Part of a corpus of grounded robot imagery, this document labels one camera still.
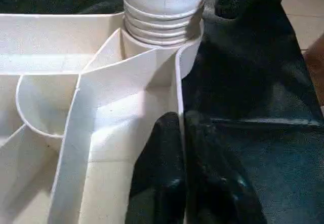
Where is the white plastic table leg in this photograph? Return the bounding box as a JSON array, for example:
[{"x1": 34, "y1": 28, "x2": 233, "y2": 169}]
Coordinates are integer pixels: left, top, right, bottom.
[{"x1": 122, "y1": 0, "x2": 206, "y2": 47}]

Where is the white plastic table top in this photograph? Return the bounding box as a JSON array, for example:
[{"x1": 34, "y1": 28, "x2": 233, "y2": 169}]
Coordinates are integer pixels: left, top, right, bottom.
[{"x1": 0, "y1": 12, "x2": 206, "y2": 224}]

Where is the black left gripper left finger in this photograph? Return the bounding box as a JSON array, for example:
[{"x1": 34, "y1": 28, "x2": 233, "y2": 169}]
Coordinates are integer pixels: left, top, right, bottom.
[{"x1": 128, "y1": 111, "x2": 186, "y2": 224}]

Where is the black mat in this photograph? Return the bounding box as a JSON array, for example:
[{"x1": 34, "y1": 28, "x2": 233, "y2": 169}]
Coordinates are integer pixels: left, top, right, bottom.
[{"x1": 0, "y1": 0, "x2": 324, "y2": 224}]

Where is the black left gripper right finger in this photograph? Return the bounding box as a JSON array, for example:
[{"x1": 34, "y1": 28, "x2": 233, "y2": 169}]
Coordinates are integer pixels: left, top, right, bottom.
[{"x1": 183, "y1": 111, "x2": 268, "y2": 224}]

